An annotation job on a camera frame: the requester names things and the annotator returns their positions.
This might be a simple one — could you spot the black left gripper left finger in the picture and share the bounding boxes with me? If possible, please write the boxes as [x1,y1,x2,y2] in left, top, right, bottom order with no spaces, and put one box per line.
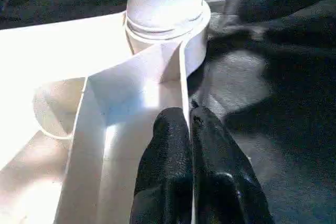
[130,107,194,224]

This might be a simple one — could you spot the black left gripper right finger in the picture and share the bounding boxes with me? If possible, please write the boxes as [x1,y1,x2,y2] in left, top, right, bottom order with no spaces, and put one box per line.
[190,106,274,224]

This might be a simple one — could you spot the white plastic table top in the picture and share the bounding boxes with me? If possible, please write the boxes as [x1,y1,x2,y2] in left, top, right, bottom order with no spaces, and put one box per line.
[0,1,212,224]

